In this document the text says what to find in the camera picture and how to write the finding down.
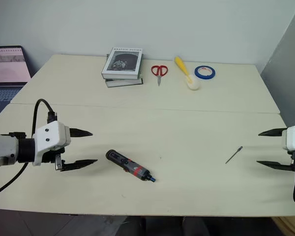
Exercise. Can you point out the open laptop with pink screen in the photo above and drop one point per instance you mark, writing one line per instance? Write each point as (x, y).
(7, 68)

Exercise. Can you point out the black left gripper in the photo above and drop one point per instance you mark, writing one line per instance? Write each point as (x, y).
(49, 157)

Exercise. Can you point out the blue tape roll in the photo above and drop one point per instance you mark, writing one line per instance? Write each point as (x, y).
(199, 75)

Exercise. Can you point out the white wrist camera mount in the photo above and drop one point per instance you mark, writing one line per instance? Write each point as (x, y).
(293, 138)
(50, 136)

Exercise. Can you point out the thin metal screwdriver bit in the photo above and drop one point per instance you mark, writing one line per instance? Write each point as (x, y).
(233, 155)

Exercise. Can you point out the stack of grey books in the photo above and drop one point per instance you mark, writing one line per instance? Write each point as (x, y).
(124, 82)

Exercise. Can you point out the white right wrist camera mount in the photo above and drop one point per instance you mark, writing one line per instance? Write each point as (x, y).
(293, 138)

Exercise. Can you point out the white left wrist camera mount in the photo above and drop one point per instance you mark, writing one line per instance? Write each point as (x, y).
(50, 136)

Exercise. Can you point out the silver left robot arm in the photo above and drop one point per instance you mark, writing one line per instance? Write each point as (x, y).
(2, 147)

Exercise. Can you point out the book with photo cover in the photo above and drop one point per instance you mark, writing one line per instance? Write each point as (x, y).
(123, 62)

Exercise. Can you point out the tan object under table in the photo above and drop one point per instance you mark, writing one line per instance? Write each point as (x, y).
(290, 227)

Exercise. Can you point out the grey red electric screwdriver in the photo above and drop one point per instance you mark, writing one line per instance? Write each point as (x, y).
(127, 164)

